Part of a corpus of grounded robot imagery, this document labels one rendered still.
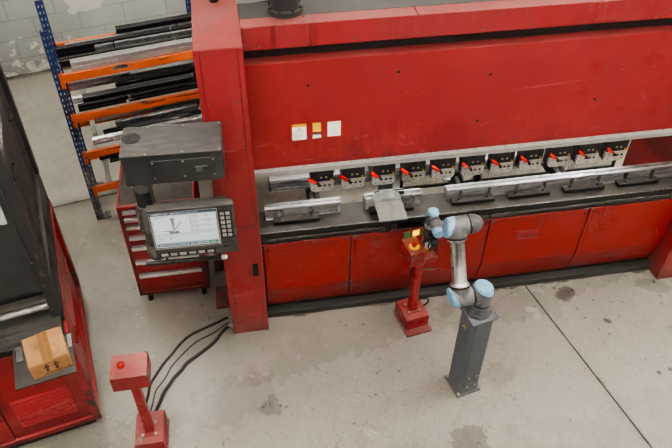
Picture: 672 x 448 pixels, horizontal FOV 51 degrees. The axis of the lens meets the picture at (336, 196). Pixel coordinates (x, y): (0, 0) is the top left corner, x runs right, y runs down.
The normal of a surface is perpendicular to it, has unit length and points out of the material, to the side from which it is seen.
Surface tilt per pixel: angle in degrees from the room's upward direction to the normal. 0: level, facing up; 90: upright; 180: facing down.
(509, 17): 90
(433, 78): 90
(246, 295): 90
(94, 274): 0
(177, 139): 0
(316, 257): 90
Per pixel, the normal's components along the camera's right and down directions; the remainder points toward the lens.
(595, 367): 0.00, -0.74
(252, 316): 0.16, 0.66
